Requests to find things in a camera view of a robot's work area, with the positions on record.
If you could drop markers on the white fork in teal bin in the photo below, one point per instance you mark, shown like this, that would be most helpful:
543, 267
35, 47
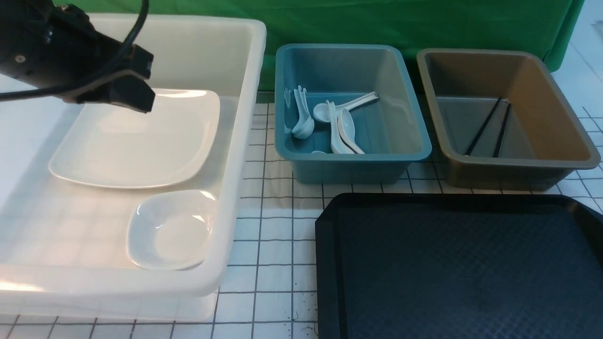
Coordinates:
287, 101

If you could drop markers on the white soup spoon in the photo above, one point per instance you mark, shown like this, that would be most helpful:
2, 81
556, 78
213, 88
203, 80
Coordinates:
347, 131

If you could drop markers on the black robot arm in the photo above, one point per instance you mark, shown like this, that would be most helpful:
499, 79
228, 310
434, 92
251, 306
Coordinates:
58, 51

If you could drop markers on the green cloth backdrop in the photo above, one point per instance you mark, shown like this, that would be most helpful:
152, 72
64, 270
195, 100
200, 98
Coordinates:
541, 27

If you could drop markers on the black serving tray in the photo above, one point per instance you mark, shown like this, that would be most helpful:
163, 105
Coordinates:
459, 266

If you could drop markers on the teal plastic bin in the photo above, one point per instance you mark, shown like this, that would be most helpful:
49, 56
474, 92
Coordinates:
391, 131

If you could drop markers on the large white plastic bin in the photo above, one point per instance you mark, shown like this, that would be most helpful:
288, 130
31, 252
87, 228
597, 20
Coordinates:
63, 244

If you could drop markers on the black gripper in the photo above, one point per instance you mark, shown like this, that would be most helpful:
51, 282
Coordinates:
57, 50

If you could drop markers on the small white bowl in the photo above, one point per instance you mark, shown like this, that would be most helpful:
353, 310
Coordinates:
171, 231

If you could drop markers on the white spoon centre front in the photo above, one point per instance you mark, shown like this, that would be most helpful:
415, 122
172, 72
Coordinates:
337, 145

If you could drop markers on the brown plastic bin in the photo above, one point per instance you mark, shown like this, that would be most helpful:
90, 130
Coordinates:
544, 140

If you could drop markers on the large white square plate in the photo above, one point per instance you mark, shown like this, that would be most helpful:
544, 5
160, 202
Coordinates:
115, 147

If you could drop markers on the black chopstick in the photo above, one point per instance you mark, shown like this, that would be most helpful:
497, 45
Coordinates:
483, 126
502, 130

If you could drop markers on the white spoon leaning left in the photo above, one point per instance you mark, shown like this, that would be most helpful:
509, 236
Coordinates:
305, 126

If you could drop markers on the white spoon long handle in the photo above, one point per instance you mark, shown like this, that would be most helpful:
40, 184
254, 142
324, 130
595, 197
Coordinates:
321, 111

